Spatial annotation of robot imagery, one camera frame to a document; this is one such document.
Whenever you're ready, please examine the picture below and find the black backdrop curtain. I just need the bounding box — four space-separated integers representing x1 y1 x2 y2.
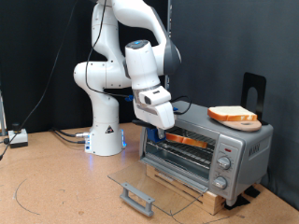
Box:
0 0 169 134

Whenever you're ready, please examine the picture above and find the vertical metal pole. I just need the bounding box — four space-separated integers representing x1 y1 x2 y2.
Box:
164 0 173 91

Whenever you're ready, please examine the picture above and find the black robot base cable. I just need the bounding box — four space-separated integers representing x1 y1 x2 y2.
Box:
50 126 91 138
51 130 88 145

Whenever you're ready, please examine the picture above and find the wire oven rack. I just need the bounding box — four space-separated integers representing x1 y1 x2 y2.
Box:
146 128 217 171

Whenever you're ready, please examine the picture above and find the grey emergency stop box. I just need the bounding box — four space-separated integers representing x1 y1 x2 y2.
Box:
7 122 29 149

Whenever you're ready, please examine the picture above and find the glass oven door with handle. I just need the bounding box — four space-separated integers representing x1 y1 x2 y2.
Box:
107 157 209 217

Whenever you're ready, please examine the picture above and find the black metal bookend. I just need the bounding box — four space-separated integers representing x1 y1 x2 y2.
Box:
241 72 269 126

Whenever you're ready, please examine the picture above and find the black foam pad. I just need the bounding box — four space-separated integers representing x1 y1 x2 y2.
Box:
223 194 251 211
243 186 261 199

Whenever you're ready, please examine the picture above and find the white bread slice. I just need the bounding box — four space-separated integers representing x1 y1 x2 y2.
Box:
164 132 208 149
207 105 259 123

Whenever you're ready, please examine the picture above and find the wooden block riser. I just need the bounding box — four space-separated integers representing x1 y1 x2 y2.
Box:
145 164 227 216

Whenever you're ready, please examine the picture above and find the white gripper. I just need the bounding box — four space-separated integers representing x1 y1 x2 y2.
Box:
133 85 176 140

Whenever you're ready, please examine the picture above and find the long black hanging cable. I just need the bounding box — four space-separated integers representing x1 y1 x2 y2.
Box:
0 0 79 161

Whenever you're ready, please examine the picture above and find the silver oven knob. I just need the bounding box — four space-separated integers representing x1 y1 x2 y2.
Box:
217 156 232 171
212 175 228 190

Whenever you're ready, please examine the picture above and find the metal frame leg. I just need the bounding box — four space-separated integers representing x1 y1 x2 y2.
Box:
0 90 7 137

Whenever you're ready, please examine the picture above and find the dark grey backdrop curtain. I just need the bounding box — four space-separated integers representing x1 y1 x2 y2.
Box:
169 0 299 211

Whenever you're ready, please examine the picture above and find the silver toaster oven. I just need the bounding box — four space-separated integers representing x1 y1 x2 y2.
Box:
138 100 275 207

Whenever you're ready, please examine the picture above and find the round wooden board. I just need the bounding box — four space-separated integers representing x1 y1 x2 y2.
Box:
218 119 263 133

